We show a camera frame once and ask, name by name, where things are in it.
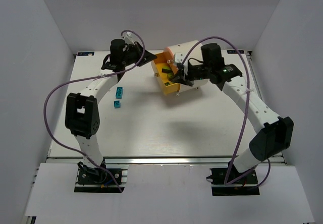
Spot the long lime lego brick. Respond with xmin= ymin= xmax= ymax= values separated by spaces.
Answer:
xmin=161 ymin=68 xmax=173 ymax=74

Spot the yellow drawer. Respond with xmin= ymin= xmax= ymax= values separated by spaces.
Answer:
xmin=151 ymin=52 xmax=180 ymax=95

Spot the cream cylindrical drawer cabinet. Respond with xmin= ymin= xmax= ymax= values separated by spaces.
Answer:
xmin=163 ymin=40 xmax=202 ymax=96

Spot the long cyan lego brick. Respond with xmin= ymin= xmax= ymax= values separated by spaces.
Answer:
xmin=116 ymin=87 xmax=124 ymax=99

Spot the small cyan lego brick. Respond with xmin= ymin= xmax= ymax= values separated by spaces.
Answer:
xmin=114 ymin=100 xmax=121 ymax=108

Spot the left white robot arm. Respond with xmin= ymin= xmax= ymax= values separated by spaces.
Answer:
xmin=65 ymin=39 xmax=157 ymax=168

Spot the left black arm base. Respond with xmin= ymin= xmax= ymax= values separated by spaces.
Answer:
xmin=74 ymin=161 xmax=127 ymax=194

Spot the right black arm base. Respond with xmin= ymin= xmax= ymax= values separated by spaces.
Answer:
xmin=206 ymin=167 xmax=260 ymax=196

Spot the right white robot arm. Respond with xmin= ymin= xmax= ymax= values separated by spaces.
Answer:
xmin=166 ymin=42 xmax=294 ymax=185

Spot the left blue corner label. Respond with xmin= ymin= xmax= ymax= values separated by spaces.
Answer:
xmin=77 ymin=52 xmax=94 ymax=57

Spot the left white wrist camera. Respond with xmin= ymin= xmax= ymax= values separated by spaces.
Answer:
xmin=122 ymin=32 xmax=134 ymax=44

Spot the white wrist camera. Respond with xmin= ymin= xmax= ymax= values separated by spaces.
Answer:
xmin=173 ymin=52 xmax=188 ymax=75
xmin=122 ymin=32 xmax=134 ymax=44

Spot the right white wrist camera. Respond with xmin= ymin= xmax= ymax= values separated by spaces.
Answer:
xmin=173 ymin=52 xmax=188 ymax=75

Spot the aluminium table rail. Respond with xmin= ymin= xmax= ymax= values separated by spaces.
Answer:
xmin=46 ymin=154 xmax=286 ymax=165

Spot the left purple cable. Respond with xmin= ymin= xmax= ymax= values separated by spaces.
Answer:
xmin=43 ymin=30 xmax=146 ymax=193

